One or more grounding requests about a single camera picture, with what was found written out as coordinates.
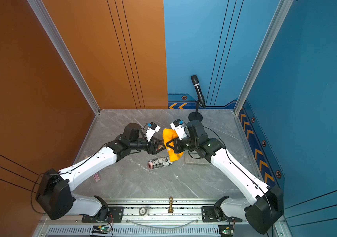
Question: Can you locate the right green circuit board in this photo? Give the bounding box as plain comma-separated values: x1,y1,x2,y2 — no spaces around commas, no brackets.
218,225,234,237

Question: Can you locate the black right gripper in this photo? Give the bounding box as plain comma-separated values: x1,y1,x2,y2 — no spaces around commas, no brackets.
166,135,200,154

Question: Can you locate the wooden folding fan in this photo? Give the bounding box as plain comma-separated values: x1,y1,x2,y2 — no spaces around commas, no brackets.
93,173,101,182

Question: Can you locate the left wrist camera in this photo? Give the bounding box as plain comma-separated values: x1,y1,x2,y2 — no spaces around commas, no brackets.
145,122,161,142

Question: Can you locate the aluminium corner post right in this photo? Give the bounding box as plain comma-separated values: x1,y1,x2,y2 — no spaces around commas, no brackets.
233,0,293,116

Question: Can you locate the black microphone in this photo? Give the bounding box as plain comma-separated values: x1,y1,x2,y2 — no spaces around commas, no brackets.
191,75,206,108

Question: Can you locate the aluminium corner post left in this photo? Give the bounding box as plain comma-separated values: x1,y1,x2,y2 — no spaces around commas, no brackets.
27,0,100,116

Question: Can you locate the brass chess piece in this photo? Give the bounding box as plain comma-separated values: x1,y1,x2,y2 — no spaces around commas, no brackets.
168,197,174,214

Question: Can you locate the aluminium corner post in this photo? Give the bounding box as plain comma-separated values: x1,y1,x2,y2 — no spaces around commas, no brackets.
233,0,293,116
27,0,100,116

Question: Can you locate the left green circuit board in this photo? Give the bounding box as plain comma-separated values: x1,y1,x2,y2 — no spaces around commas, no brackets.
91,225,112,235

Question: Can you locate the yellow microfibre cloth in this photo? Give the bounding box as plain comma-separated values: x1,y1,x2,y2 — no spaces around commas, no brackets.
163,128,184,163

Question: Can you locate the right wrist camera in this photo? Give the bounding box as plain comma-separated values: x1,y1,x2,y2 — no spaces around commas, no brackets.
170,119,188,140

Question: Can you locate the black microphone stand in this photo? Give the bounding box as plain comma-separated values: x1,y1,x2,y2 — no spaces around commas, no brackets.
188,101,203,122

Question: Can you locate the green circuit board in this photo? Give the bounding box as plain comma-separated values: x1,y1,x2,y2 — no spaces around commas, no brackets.
91,225,112,235
218,225,234,237

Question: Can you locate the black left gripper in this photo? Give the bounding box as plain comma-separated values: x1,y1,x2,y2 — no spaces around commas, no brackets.
130,136,169,155

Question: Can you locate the plaid eyeglass pouch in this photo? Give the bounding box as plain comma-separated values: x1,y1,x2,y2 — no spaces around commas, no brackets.
157,141,166,153

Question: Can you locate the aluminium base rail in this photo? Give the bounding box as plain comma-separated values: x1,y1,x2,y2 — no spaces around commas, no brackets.
32,197,293,237

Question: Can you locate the grey eyeglass case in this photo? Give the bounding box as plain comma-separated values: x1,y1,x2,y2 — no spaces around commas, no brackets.
184,152,210,166

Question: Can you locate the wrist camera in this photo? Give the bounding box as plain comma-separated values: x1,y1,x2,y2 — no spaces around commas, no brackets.
170,119,188,140
145,122,161,142

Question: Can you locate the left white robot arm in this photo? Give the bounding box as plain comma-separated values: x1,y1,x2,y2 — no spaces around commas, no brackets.
35,122,165,222

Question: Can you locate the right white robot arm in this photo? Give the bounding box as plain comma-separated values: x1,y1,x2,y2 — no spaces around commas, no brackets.
163,119,284,235

